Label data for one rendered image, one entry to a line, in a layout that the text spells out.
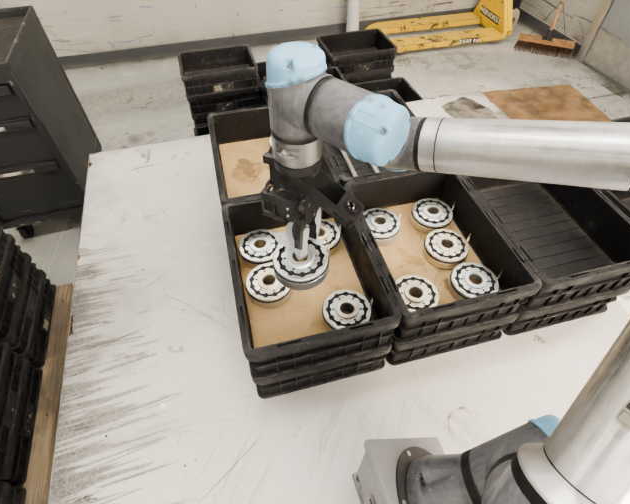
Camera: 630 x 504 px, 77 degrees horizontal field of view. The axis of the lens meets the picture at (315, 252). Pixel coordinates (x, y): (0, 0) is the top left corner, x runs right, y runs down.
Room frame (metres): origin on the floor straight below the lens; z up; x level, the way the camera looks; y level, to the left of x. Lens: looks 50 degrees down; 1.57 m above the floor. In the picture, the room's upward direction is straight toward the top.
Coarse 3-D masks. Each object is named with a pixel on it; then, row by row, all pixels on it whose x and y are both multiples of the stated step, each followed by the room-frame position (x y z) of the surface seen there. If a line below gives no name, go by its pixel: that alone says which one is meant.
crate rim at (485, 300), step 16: (384, 176) 0.78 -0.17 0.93; (400, 176) 0.78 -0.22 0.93; (352, 192) 0.72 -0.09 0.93; (480, 208) 0.66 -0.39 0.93; (496, 224) 0.61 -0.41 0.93; (368, 240) 0.56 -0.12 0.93; (384, 272) 0.48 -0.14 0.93; (528, 272) 0.48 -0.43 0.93; (512, 288) 0.44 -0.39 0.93; (528, 288) 0.44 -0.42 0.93; (400, 304) 0.40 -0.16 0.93; (448, 304) 0.40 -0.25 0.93; (464, 304) 0.40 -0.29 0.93; (480, 304) 0.41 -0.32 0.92; (416, 320) 0.37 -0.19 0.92
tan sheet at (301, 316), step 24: (240, 240) 0.65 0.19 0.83; (240, 264) 0.57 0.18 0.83; (336, 264) 0.57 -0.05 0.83; (312, 288) 0.51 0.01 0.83; (336, 288) 0.51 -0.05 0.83; (360, 288) 0.51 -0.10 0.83; (264, 312) 0.44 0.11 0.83; (288, 312) 0.44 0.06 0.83; (312, 312) 0.44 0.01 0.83; (264, 336) 0.39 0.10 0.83; (288, 336) 0.39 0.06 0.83
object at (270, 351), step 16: (224, 208) 0.66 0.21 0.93; (224, 224) 0.61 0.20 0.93; (368, 256) 0.52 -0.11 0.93; (240, 288) 0.44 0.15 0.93; (384, 288) 0.44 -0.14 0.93; (240, 304) 0.40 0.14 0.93; (240, 320) 0.37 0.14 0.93; (384, 320) 0.37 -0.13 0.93; (320, 336) 0.33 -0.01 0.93; (336, 336) 0.33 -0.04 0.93; (352, 336) 0.34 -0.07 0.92; (256, 352) 0.30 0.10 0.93; (272, 352) 0.30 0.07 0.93; (288, 352) 0.31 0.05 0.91
